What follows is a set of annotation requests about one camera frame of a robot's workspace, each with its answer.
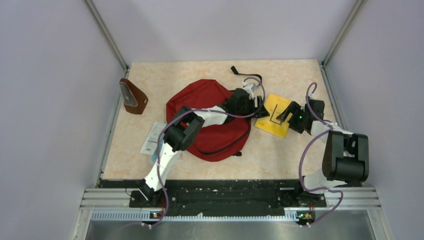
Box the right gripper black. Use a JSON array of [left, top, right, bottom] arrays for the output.
[[275, 101, 309, 134]]

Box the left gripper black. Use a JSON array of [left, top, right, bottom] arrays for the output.
[[235, 96, 270, 119]]

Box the yellow notebook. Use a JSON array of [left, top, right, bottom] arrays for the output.
[[254, 93, 292, 138]]

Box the red backpack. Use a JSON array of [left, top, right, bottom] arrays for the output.
[[166, 79, 253, 162]]

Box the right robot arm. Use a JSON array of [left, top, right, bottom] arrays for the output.
[[277, 98, 370, 206]]

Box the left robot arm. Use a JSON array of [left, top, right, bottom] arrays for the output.
[[138, 88, 270, 207]]

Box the white packaged card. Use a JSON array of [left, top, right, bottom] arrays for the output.
[[140, 121, 167, 156]]

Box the brown leather case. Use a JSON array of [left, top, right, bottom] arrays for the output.
[[119, 78, 149, 115]]

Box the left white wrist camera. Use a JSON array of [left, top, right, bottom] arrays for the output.
[[242, 83, 260, 99]]

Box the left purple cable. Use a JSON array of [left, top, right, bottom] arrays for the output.
[[140, 76, 267, 229]]

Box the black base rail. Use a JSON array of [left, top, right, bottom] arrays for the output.
[[129, 179, 327, 217]]

